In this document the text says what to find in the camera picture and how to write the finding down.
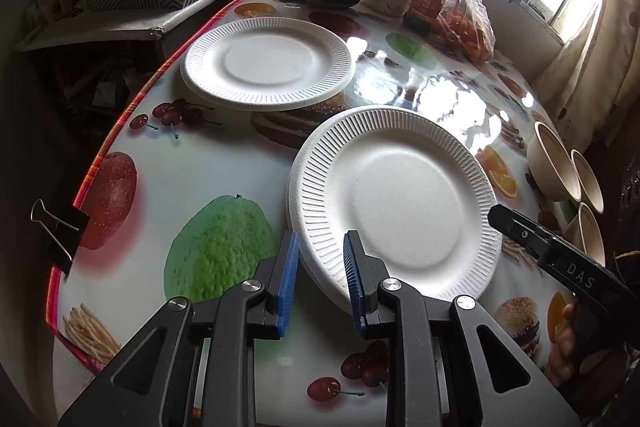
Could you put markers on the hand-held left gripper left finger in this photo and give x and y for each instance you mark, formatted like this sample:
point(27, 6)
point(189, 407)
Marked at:
point(287, 277)

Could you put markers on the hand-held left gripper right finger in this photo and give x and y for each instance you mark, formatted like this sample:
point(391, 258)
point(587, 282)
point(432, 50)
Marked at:
point(353, 279)

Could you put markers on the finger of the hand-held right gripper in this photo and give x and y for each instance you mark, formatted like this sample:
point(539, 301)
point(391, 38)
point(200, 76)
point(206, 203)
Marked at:
point(520, 232)

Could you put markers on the beige paper bowl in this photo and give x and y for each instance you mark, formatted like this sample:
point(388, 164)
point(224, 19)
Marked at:
point(547, 157)
point(587, 234)
point(590, 184)

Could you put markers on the person's right hand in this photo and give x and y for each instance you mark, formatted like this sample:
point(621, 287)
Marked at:
point(565, 347)

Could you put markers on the fruit printed tablecloth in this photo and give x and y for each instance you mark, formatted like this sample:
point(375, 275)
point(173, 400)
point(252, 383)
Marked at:
point(225, 167)

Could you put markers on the black binder clip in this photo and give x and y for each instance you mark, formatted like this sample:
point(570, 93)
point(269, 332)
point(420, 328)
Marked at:
point(67, 232)

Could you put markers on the red label jar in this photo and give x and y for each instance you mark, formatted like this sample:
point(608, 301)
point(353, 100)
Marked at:
point(425, 2)

